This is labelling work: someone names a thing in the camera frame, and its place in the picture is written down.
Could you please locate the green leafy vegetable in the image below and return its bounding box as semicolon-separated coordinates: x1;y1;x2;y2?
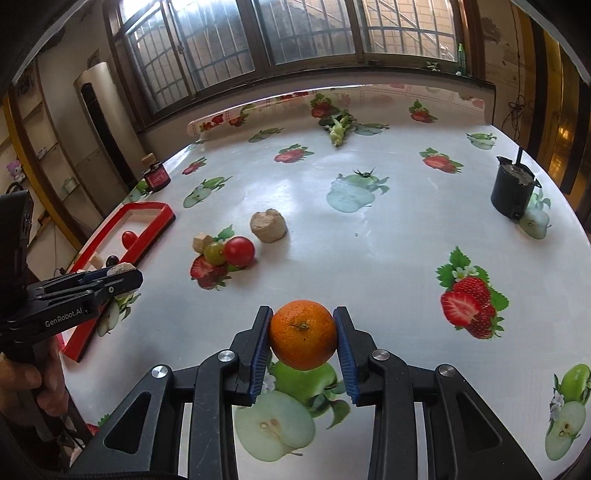
318;109;355;147

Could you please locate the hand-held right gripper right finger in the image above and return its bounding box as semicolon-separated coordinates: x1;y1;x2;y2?
332;305;543;480

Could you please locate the wall shelf unit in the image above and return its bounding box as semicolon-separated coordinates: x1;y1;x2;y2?
9;106;93;241

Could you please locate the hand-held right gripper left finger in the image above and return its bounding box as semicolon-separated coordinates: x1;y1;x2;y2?
69;305;274;480

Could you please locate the person's left hand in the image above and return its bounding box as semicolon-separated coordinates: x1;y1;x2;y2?
0;339;71;418

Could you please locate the standing air conditioner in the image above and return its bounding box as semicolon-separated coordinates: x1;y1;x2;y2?
74;62;147;195

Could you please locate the black pot with stick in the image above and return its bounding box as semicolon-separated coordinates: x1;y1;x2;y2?
490;147;542;221

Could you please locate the hanging black wall cable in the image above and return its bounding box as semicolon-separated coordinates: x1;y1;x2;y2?
505;46;528;136

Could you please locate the red rimmed tray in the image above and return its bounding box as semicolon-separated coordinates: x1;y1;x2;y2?
58;202;177;363

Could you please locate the red jar with cork lid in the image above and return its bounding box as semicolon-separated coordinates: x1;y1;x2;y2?
141;154;171;193

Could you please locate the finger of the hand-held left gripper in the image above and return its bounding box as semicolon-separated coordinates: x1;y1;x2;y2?
36;269;144;312
28;270;114;296

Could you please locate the orange mandarin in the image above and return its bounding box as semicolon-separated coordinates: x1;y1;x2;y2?
269;300;338;370

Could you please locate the fruit print tablecloth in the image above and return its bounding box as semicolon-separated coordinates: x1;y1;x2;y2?
55;83;591;480

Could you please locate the barred window with dark frame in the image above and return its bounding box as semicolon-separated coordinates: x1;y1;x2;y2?
104;0;486;126

